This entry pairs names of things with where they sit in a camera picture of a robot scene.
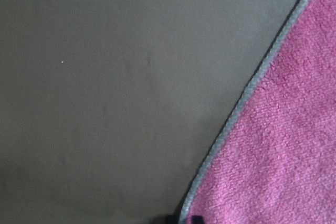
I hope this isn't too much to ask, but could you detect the pink and grey towel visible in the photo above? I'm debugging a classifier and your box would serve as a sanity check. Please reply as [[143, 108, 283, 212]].
[[179, 0, 335, 223]]

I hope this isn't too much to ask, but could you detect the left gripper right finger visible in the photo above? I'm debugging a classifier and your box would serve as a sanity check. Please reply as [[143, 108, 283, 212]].
[[190, 215, 204, 224]]

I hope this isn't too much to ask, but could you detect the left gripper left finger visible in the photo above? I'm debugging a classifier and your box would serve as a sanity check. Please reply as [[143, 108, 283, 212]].
[[152, 215, 179, 224]]

